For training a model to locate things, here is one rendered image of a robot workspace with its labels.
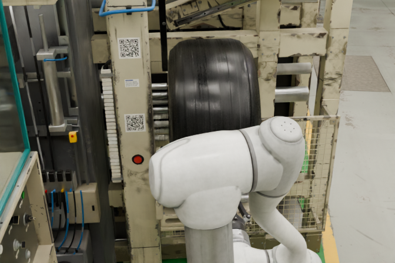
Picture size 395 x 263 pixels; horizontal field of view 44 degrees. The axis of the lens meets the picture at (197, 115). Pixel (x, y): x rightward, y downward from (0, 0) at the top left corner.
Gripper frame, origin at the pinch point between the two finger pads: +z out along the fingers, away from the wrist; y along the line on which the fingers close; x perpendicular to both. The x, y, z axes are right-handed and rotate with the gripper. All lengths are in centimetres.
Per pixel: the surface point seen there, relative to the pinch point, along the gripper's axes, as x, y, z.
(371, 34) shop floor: 165, -256, 465
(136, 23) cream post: -52, 29, 29
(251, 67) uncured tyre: -36.6, -10.4, 22.9
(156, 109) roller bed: 5, 25, 61
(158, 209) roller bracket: 15.3, 24.3, 8.6
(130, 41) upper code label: -46, 31, 28
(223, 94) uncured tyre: -33.1, 0.8, 12.0
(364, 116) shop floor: 135, -158, 234
